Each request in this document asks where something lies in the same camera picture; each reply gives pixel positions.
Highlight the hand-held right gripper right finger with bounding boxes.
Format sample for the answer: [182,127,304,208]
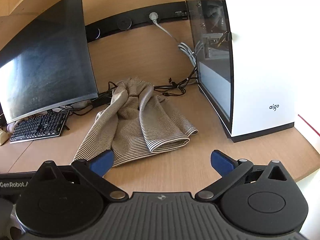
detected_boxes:
[194,149,288,202]

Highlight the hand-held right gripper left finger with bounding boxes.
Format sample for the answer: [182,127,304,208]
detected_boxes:
[36,149,127,202]

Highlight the striped beige shirt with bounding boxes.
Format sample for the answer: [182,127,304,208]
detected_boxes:
[72,77,199,168]

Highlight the beige object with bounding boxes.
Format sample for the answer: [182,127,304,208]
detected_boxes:
[0,129,10,146]

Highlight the black keyboard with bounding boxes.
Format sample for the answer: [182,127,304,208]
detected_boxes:
[9,110,70,144]

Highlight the white computer case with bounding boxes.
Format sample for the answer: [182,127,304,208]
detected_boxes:
[183,0,297,143]

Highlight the black curved monitor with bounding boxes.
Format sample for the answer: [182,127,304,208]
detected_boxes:
[0,0,99,124]

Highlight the black power strip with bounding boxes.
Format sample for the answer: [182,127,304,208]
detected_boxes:
[85,1,189,43]

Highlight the black cables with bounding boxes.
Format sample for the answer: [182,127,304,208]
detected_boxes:
[50,66,200,117]

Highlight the white plug with cable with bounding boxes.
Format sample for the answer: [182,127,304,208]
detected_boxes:
[149,12,180,43]

